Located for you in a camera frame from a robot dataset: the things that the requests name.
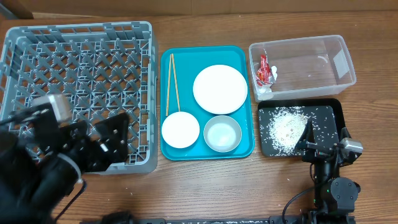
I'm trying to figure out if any pile of white rice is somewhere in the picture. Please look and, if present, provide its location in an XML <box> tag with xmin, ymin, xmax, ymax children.
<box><xmin>259</xmin><ymin>106</ymin><xmax>338</xmax><ymax>156</ymax></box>

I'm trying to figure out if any pink small bowl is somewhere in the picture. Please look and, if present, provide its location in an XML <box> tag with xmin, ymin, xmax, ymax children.
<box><xmin>161</xmin><ymin>111</ymin><xmax>200</xmax><ymax>149</ymax></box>

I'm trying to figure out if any red snack wrapper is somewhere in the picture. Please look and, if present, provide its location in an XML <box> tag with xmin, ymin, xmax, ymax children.
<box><xmin>255</xmin><ymin>54</ymin><xmax>278</xmax><ymax>93</ymax></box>

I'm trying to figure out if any grey bowl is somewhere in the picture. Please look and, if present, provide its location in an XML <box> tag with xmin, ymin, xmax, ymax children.
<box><xmin>203</xmin><ymin>115</ymin><xmax>243</xmax><ymax>153</ymax></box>

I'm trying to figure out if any wooden chopstick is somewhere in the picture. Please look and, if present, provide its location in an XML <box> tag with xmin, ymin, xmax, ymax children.
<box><xmin>165</xmin><ymin>54</ymin><xmax>172</xmax><ymax>117</ymax></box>
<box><xmin>170</xmin><ymin>54</ymin><xmax>180</xmax><ymax>112</ymax></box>

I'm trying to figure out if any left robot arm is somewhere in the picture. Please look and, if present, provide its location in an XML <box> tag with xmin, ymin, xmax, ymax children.
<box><xmin>1</xmin><ymin>103</ymin><xmax>129</xmax><ymax>223</ymax></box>

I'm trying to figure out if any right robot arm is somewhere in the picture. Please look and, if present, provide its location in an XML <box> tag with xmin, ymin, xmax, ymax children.
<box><xmin>295</xmin><ymin>120</ymin><xmax>363</xmax><ymax>223</ymax></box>

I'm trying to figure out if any clear plastic waste bin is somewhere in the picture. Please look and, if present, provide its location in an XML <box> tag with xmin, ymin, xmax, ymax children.
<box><xmin>249</xmin><ymin>35</ymin><xmax>357</xmax><ymax>102</ymax></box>

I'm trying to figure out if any black rectangular tray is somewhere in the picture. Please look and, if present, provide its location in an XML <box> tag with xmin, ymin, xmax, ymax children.
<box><xmin>257</xmin><ymin>98</ymin><xmax>345</xmax><ymax>157</ymax></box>

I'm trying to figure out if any grey plastic dish rack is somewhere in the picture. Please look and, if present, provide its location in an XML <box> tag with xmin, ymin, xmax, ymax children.
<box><xmin>1</xmin><ymin>21</ymin><xmax>158</xmax><ymax>175</ymax></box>

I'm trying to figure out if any white round plate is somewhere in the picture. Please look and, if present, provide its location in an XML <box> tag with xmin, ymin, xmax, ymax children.
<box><xmin>193</xmin><ymin>65</ymin><xmax>248</xmax><ymax>114</ymax></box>

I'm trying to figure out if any teal plastic serving tray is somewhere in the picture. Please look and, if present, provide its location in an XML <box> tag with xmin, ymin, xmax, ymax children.
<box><xmin>159</xmin><ymin>45</ymin><xmax>255</xmax><ymax>161</ymax></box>

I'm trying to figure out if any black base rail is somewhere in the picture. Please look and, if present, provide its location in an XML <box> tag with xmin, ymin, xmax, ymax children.
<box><xmin>79</xmin><ymin>211</ymin><xmax>355</xmax><ymax>224</ymax></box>

